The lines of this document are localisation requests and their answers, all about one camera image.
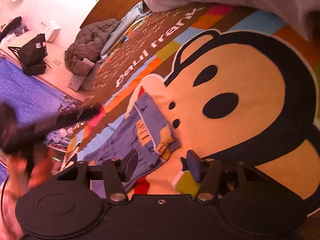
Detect light blue pillow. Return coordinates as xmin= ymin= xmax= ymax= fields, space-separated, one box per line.
xmin=100 ymin=1 xmax=150 ymax=62

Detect person's hand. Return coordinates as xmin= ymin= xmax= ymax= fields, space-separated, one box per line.
xmin=5 ymin=144 xmax=54 ymax=198

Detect wooden headboard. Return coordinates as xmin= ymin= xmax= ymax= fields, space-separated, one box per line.
xmin=80 ymin=0 xmax=141 ymax=28

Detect black tote bag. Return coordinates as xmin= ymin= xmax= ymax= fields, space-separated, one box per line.
xmin=8 ymin=34 xmax=48 ymax=76

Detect white wall shelf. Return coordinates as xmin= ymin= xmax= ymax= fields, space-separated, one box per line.
xmin=41 ymin=21 xmax=61 ymax=42

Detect white bedside cabinet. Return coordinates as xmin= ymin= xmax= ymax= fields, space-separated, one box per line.
xmin=68 ymin=58 xmax=101 ymax=92

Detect blue patterned kids pants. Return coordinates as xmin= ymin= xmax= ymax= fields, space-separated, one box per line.
xmin=79 ymin=93 xmax=181 ymax=192

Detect dark quilted jacket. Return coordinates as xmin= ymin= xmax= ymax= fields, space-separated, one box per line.
xmin=65 ymin=18 xmax=119 ymax=76

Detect colourful paul frank bedspread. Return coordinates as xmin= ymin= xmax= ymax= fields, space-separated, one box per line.
xmin=68 ymin=4 xmax=319 ymax=213

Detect blue cartoon wardrobe curtain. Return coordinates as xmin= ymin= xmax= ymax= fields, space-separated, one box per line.
xmin=0 ymin=57 xmax=85 ymax=153

